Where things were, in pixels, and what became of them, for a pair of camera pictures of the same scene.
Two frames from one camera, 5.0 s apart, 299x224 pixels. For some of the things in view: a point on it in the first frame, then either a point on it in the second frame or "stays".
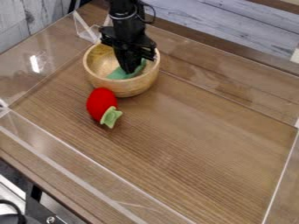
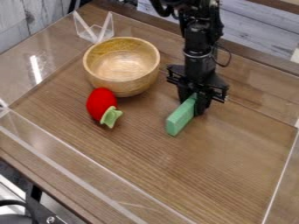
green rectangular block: [119, 73] → [181, 117]
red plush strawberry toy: [100, 104] stays
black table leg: [36, 192] stays
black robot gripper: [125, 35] → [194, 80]
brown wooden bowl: [100, 61] stays
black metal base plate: [40, 213] stays
